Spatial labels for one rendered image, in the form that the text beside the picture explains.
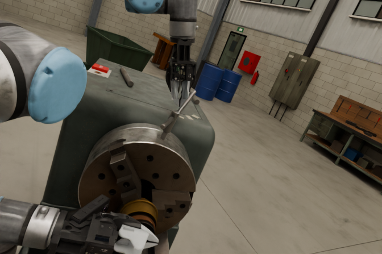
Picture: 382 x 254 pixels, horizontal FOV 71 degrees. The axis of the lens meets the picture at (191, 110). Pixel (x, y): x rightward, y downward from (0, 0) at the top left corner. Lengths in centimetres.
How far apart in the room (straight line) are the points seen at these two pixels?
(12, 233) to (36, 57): 33
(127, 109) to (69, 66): 44
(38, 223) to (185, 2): 59
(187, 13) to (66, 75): 41
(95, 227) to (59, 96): 28
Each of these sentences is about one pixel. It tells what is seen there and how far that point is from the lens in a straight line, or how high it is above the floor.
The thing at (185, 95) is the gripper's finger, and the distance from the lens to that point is 83.
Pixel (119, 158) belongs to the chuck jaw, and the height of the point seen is 119.
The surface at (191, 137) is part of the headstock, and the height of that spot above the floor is 122.
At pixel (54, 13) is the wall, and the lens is 1068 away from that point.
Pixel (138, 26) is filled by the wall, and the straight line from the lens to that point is 1116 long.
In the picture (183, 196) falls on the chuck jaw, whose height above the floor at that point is 112.
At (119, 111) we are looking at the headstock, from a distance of 84.
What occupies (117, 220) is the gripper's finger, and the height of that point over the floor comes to 112.
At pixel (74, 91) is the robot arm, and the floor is 137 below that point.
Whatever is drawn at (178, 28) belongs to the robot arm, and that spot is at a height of 152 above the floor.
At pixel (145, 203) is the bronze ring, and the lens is 68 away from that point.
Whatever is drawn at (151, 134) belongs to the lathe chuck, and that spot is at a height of 124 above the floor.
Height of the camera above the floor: 153
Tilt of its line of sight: 15 degrees down
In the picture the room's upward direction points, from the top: 22 degrees clockwise
